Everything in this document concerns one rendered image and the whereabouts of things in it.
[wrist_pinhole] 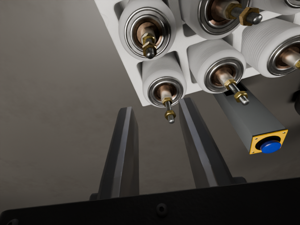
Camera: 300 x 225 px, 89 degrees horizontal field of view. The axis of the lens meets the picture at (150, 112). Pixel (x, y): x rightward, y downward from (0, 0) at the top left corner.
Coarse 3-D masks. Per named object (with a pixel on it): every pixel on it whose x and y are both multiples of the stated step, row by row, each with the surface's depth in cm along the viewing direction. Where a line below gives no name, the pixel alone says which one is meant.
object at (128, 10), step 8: (136, 0) 22; (144, 0) 22; (152, 0) 22; (160, 0) 23; (128, 8) 23; (136, 8) 22; (160, 8) 23; (168, 8) 23; (128, 16) 23; (168, 16) 23; (120, 24) 24; (120, 32) 25; (120, 40) 26; (128, 48) 26; (168, 48) 27; (136, 56) 27; (160, 56) 27
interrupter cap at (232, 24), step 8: (200, 0) 22; (208, 0) 22; (216, 0) 22; (240, 0) 22; (248, 0) 22; (200, 8) 22; (208, 8) 23; (200, 16) 23; (208, 16) 23; (216, 16) 24; (200, 24) 24; (208, 24) 24; (216, 24) 24; (224, 24) 24; (232, 24) 24; (208, 32) 25; (216, 32) 25; (224, 32) 25
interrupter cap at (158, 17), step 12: (132, 12) 23; (144, 12) 23; (156, 12) 23; (132, 24) 23; (144, 24) 24; (156, 24) 24; (168, 24) 24; (132, 36) 25; (156, 36) 25; (168, 36) 25; (132, 48) 26
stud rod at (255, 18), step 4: (236, 8) 19; (240, 8) 19; (232, 12) 20; (236, 12) 19; (240, 12) 18; (252, 12) 16; (236, 16) 19; (248, 16) 17; (252, 16) 16; (256, 16) 16; (260, 16) 16; (248, 20) 17; (252, 20) 16; (256, 20) 16; (260, 20) 16; (256, 24) 16
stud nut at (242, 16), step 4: (248, 8) 17; (252, 8) 16; (256, 8) 16; (244, 12) 17; (248, 12) 17; (256, 12) 17; (240, 16) 17; (244, 16) 17; (240, 20) 18; (244, 20) 17; (240, 24) 18; (244, 24) 17; (248, 24) 17; (252, 24) 17
